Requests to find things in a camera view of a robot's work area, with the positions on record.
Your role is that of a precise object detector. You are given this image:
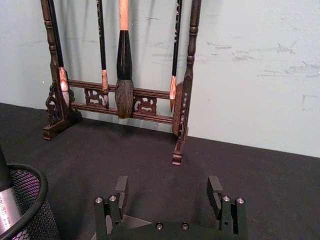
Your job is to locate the thin black brush, tan ferrule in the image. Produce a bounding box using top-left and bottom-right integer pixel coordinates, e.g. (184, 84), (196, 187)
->
(95, 0), (110, 110)

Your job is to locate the large brush, tan black handle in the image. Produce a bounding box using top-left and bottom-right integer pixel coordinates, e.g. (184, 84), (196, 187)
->
(114, 0), (135, 120)

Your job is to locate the dark carved wooden brush rack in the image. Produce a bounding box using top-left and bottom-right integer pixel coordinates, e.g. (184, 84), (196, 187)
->
(39, 0), (203, 166)

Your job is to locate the thin black brush, grey tip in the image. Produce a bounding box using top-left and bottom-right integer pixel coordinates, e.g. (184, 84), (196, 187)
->
(48, 0), (71, 109)

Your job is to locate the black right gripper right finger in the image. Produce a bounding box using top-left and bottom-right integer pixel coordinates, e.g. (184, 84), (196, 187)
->
(206, 175), (249, 236)

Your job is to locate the black marker with silver band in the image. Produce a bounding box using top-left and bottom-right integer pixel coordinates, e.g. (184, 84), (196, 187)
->
(0, 144), (24, 233)

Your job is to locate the thin black brush, orange tip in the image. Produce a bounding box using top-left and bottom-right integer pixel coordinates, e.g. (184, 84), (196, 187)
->
(169, 0), (184, 114)

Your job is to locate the black mesh pen cup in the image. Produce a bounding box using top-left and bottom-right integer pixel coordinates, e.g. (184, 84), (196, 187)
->
(0, 163), (61, 240)

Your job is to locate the black table cloth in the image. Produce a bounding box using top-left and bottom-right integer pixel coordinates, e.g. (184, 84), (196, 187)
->
(0, 102), (320, 240)

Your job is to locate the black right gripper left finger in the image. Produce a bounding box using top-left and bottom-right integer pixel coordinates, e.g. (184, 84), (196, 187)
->
(94, 175), (129, 236)

